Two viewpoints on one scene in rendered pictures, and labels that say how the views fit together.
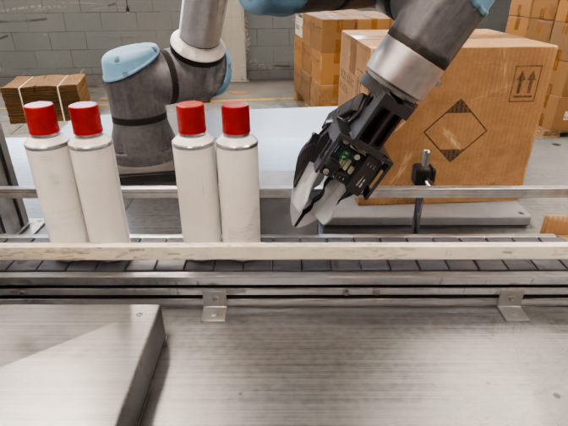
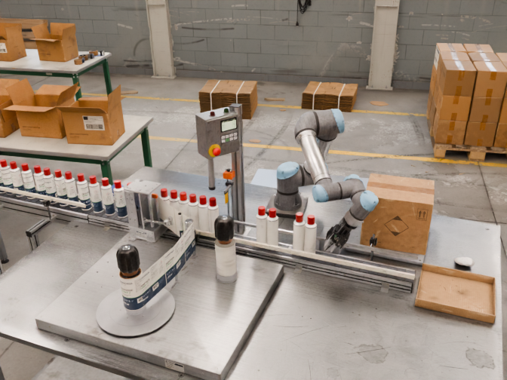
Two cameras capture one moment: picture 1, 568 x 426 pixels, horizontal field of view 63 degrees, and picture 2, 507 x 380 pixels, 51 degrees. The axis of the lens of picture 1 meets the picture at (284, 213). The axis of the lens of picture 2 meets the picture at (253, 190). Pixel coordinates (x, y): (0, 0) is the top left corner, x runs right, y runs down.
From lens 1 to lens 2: 1.82 m
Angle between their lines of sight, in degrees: 20
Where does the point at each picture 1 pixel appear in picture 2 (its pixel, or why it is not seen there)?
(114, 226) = (275, 240)
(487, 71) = (407, 208)
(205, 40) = not seen: hidden behind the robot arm
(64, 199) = (263, 231)
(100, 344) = (268, 271)
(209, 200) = (301, 239)
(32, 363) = (253, 271)
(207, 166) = (302, 231)
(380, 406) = (330, 300)
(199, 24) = not seen: hidden behind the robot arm
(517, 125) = (420, 228)
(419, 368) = (345, 295)
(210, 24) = not seen: hidden behind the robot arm
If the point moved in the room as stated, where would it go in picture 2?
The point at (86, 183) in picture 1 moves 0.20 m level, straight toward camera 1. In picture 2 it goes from (269, 229) to (273, 254)
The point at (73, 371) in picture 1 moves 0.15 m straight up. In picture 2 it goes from (262, 275) to (262, 246)
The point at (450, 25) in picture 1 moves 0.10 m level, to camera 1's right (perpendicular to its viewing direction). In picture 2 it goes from (361, 212) to (385, 217)
